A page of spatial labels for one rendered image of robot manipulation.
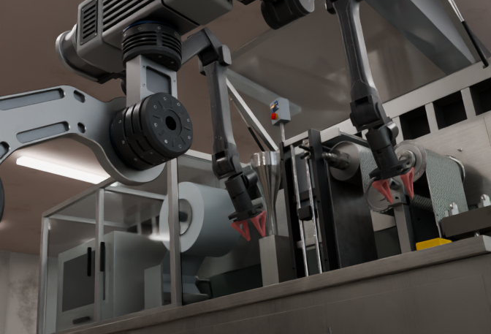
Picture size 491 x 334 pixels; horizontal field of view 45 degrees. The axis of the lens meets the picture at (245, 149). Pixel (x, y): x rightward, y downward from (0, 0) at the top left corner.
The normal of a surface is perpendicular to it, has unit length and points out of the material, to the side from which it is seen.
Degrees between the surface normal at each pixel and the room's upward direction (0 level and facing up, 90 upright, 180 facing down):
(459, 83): 90
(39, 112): 90
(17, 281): 90
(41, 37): 180
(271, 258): 90
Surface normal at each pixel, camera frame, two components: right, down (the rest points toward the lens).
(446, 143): -0.72, -0.20
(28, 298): 0.78, -0.29
